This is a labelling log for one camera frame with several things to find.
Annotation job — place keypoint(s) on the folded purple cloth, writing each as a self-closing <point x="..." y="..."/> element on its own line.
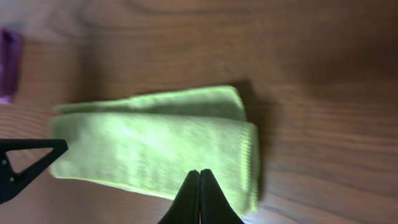
<point x="11" y="53"/>

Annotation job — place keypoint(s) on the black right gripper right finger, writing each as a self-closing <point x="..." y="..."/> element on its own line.
<point x="214" y="207"/>

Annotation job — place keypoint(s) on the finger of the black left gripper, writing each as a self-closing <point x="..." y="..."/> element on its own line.
<point x="13" y="183"/>

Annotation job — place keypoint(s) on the light green cloth with tag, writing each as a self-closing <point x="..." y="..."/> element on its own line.
<point x="148" y="143"/>

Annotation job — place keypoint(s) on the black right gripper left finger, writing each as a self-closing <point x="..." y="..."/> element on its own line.
<point x="185" y="207"/>

